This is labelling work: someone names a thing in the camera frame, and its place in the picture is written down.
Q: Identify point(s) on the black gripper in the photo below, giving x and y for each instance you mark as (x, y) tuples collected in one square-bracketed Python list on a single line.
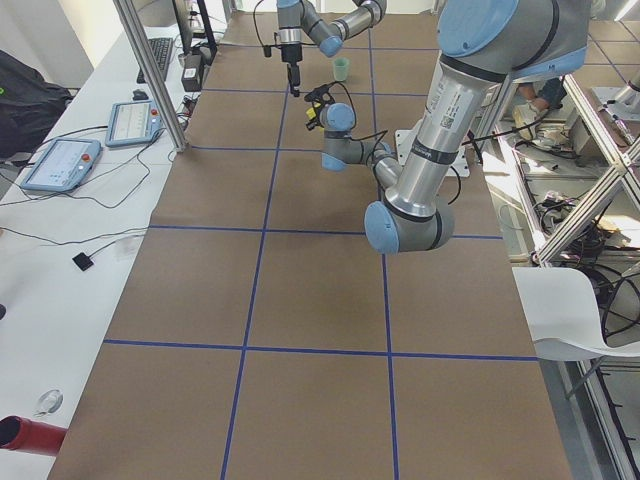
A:
[(317, 93), (290, 54)]

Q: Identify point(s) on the yellow cup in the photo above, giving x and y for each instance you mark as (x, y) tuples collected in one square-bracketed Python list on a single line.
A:
[(314, 110)]

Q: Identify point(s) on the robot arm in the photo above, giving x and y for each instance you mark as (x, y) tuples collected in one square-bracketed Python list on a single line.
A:
[(298, 18), (482, 43)]

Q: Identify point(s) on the green cup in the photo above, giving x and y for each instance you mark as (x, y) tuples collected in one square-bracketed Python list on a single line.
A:
[(341, 68)]

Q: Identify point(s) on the black monitor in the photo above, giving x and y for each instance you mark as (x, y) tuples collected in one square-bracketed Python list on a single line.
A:
[(186, 18)]

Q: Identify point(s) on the black box with label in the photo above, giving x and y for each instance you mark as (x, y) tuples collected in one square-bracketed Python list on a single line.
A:
[(192, 74)]

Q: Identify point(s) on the black keyboard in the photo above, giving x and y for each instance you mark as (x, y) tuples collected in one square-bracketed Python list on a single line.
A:
[(162, 49)]

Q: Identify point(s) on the black computer mouse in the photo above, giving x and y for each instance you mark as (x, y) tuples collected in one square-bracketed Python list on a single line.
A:
[(139, 95)]

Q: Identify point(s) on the far teach pendant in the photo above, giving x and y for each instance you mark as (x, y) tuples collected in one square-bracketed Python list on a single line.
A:
[(133, 123)]

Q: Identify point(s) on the teach pendant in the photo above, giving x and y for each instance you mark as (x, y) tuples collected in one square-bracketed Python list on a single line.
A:
[(133, 123), (63, 165)]

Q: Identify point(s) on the brown table mat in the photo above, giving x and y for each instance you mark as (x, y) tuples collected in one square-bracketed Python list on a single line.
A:
[(259, 336)]

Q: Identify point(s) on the near teach pendant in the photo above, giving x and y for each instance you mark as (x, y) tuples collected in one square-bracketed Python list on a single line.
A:
[(63, 165)]

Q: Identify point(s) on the small black square pad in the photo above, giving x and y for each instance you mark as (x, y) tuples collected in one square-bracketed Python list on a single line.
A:
[(83, 261)]

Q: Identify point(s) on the white chair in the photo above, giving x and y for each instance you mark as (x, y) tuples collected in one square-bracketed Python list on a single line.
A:
[(562, 315)]

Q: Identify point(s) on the clear tape roll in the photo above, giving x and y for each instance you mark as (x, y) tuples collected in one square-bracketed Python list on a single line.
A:
[(49, 402)]

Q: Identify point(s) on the red cylinder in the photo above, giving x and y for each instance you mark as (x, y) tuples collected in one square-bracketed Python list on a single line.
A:
[(29, 436)]

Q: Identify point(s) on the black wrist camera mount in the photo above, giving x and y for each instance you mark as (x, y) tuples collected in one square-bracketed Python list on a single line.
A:
[(320, 96)]

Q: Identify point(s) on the aluminium frame post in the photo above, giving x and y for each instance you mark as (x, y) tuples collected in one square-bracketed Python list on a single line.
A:
[(136, 34)]

